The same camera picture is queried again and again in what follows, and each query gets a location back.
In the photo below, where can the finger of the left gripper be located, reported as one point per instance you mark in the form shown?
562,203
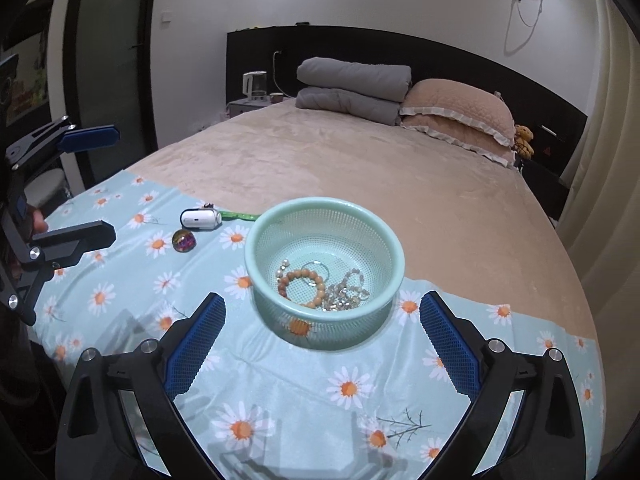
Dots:
40,148
59,249

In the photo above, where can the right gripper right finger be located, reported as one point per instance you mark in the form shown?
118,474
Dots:
547,440

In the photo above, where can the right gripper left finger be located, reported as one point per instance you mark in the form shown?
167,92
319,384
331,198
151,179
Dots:
95,440

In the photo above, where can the silver bangle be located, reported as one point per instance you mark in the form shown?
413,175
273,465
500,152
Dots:
319,268

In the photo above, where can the gold keychain charm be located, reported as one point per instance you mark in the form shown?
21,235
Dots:
282,269

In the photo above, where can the person hand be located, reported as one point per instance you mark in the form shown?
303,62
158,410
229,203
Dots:
38,224

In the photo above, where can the iridescent round ball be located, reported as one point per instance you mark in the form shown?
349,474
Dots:
183,240

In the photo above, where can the dark door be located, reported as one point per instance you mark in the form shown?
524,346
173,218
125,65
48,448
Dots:
106,64

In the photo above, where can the daisy print blue cloth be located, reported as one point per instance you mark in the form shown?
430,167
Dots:
268,401

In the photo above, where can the white earbud case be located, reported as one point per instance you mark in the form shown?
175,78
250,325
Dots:
204,218

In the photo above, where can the bedside table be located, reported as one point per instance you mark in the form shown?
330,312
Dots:
241,106

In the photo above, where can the beige bed cover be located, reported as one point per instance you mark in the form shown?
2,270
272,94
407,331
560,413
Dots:
468,225

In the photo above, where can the white bedside appliance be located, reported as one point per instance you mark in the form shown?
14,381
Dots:
254,85

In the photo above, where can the cream curtain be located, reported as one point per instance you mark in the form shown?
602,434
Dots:
599,225

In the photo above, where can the black headboard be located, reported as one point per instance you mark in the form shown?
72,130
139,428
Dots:
556,124

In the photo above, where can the green plastic mesh basket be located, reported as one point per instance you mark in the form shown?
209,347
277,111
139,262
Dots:
365,258

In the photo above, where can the brown teddy bear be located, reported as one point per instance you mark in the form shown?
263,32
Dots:
523,137

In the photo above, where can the beige pillow lower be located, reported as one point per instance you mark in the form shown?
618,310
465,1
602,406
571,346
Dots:
462,136

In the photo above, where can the beige pillow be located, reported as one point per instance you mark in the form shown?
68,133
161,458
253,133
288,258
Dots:
462,136
475,108

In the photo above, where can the beige pillow upper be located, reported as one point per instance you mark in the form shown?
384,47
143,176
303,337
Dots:
475,108

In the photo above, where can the grey folded blanket lower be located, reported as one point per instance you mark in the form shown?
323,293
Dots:
348,102

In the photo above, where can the grey folded blanket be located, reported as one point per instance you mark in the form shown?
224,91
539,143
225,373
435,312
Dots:
381,81
348,102

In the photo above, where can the grey folded blanket upper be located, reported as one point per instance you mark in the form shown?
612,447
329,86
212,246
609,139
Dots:
381,81

